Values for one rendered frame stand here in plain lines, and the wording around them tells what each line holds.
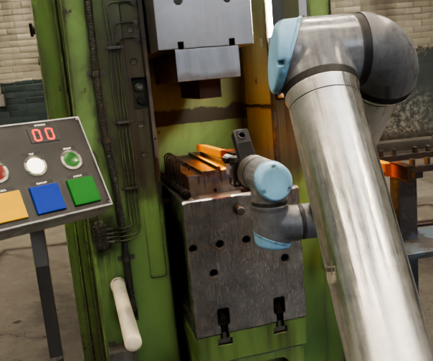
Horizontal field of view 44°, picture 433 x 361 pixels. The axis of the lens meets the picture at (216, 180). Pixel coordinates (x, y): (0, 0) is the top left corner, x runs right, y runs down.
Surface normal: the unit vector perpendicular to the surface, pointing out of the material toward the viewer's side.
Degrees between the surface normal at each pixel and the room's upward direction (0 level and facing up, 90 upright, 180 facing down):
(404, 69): 112
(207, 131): 90
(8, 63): 88
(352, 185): 58
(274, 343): 90
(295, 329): 90
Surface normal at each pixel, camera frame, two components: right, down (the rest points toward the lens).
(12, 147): 0.52, -0.41
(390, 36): 0.37, -0.13
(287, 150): 0.26, 0.15
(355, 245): -0.38, -0.30
